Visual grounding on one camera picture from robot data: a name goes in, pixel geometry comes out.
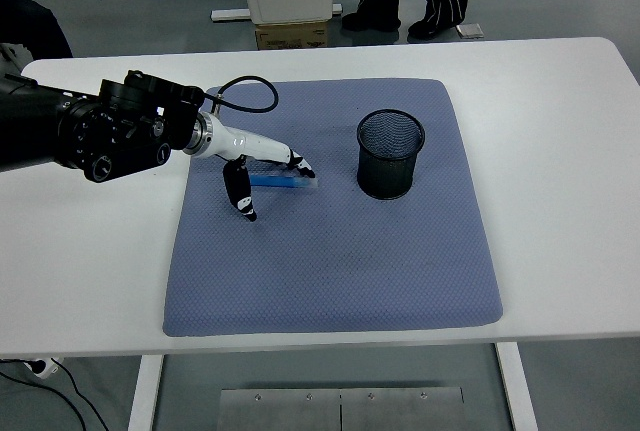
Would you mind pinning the white flat base bar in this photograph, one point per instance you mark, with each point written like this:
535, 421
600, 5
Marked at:
230, 14

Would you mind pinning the brown cardboard box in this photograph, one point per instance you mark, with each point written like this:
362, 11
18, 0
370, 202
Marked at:
292, 36

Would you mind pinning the small grey floor plate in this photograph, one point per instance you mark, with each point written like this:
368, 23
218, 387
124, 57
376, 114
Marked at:
471, 31

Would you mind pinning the blue marker with clear cap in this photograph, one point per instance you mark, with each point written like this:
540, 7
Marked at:
280, 181

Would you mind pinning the grey metal plate with screws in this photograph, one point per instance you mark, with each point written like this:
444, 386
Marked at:
300, 411

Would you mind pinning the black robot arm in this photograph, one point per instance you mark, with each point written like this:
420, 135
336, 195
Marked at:
125, 131

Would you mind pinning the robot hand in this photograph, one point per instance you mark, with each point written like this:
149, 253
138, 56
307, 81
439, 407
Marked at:
250, 146

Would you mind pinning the white table leg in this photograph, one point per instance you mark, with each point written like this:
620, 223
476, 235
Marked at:
145, 391
517, 391

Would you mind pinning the blue-grey textured mat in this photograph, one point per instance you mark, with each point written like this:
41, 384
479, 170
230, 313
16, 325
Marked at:
325, 261

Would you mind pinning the black mesh pen holder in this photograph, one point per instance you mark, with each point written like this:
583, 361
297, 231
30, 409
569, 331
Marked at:
385, 176

